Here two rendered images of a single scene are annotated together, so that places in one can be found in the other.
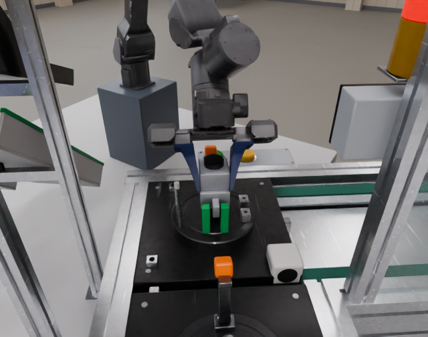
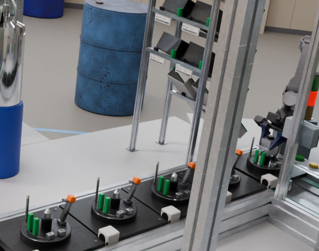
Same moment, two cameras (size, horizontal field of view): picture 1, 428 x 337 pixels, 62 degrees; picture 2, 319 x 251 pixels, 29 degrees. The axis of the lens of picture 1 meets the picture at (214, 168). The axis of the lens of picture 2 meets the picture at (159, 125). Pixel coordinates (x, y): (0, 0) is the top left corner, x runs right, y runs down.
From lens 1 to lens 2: 1.99 m
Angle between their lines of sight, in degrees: 44
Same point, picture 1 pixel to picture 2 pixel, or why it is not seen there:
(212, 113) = (270, 115)
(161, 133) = (258, 118)
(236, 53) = (286, 100)
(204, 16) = (295, 87)
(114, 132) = (274, 133)
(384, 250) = (283, 173)
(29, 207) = not seen: hidden behind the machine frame
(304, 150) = not seen: outside the picture
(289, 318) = (250, 185)
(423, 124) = (292, 127)
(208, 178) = (263, 140)
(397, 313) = (289, 213)
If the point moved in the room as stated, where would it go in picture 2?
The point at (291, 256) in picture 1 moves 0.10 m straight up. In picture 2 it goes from (270, 177) to (276, 152)
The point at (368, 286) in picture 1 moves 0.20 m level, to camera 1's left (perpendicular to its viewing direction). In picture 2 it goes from (280, 191) to (239, 168)
